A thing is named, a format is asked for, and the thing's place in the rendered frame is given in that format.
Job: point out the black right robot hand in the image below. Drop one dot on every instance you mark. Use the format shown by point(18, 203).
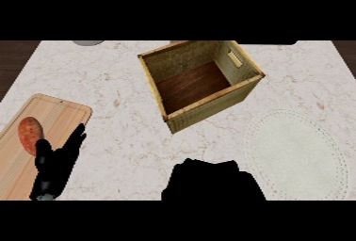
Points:
point(213, 182)

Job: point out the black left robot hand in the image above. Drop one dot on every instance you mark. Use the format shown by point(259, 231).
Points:
point(55, 163)

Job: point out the white oval placemat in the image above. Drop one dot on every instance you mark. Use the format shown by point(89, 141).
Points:
point(299, 157)

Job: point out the square wicker basket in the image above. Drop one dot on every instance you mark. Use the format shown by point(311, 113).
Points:
point(202, 83)

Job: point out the wooden cutting board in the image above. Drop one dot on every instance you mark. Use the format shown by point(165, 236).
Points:
point(33, 141)

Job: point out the orange sweet potato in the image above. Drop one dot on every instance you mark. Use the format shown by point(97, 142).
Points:
point(30, 133)

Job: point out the grey round object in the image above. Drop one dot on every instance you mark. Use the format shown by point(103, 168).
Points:
point(88, 42)

